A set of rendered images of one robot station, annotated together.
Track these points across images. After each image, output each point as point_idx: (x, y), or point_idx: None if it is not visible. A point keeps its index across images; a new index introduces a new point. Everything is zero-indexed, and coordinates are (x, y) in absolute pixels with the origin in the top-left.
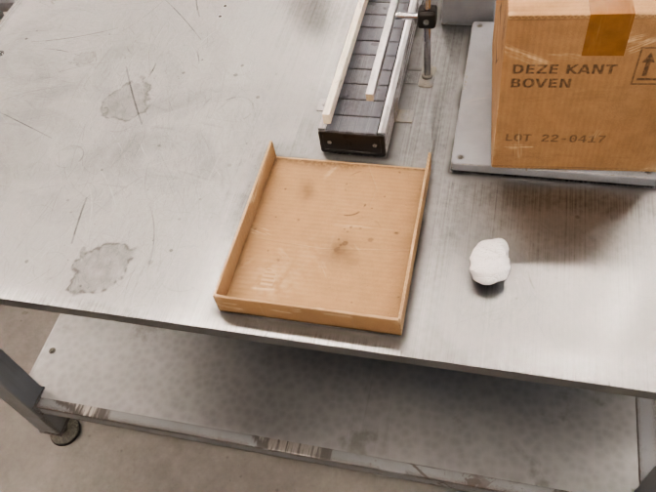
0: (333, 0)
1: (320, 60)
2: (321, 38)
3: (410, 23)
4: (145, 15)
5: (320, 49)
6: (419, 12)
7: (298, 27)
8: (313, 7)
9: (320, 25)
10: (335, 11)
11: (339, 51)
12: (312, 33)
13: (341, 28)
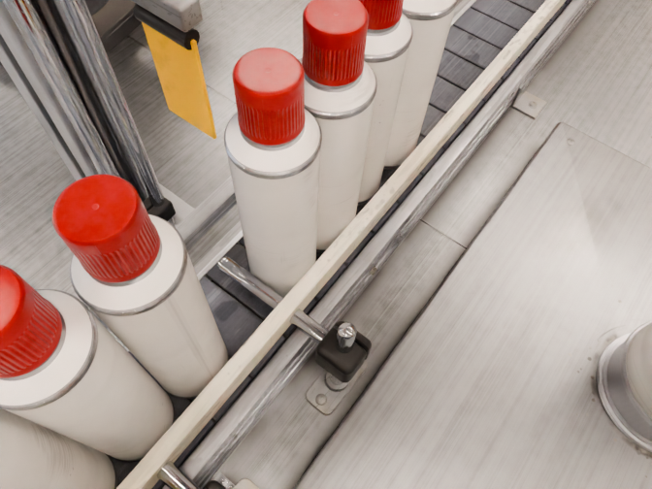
0: (602, 88)
1: (646, 2)
2: (637, 31)
3: None
4: None
5: (642, 16)
6: None
7: None
8: (638, 90)
9: (635, 51)
10: (603, 67)
11: (616, 2)
12: (650, 45)
13: (603, 33)
